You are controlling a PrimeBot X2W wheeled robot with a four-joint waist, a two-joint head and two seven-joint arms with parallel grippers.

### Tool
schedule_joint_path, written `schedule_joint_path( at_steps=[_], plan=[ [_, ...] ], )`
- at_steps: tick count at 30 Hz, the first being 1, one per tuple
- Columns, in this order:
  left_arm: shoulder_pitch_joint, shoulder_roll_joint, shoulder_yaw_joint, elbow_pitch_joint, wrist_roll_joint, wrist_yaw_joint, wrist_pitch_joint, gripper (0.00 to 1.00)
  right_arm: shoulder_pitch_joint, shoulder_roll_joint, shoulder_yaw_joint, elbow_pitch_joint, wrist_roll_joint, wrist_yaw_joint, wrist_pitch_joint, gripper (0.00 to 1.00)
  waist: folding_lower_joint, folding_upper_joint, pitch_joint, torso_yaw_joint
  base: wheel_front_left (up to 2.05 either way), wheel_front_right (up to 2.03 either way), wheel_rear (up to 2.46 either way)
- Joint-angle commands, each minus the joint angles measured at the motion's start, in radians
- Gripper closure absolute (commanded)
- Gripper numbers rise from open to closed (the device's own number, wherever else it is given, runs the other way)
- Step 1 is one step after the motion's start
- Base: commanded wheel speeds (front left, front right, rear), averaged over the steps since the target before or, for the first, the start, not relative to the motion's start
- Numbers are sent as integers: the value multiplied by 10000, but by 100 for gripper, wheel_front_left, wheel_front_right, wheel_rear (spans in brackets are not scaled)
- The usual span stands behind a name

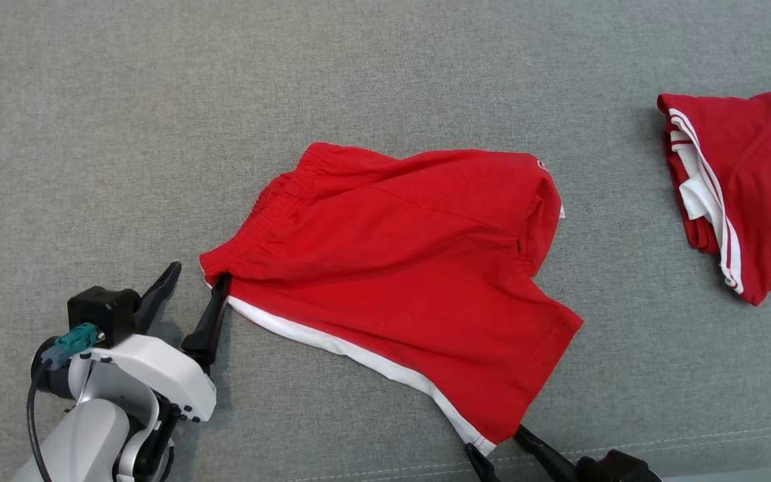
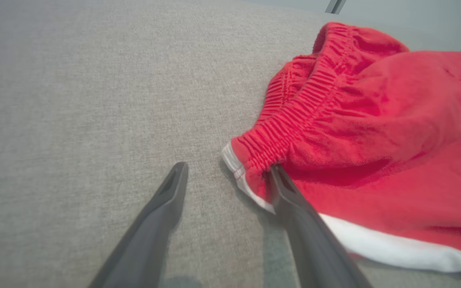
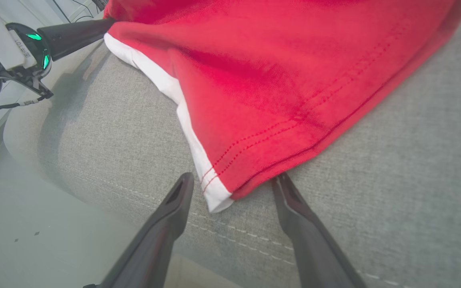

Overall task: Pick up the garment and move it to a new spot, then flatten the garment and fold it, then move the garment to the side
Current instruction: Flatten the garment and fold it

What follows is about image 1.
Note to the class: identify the red Bulls jersey white sleeves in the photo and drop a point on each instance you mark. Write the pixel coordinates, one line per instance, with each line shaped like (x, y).
(767, 187)

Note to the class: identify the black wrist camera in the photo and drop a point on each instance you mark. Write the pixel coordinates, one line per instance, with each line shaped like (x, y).
(620, 468)
(101, 311)

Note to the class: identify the red shorts white stripe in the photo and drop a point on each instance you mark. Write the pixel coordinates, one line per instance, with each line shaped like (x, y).
(392, 268)

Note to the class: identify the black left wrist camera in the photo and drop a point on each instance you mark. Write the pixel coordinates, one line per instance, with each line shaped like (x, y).
(101, 311)

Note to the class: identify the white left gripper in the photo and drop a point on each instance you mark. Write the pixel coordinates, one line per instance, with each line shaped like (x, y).
(158, 365)

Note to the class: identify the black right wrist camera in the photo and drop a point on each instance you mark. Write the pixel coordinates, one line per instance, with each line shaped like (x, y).
(620, 468)

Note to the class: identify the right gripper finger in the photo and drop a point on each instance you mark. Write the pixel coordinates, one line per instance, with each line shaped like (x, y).
(549, 462)
(480, 468)

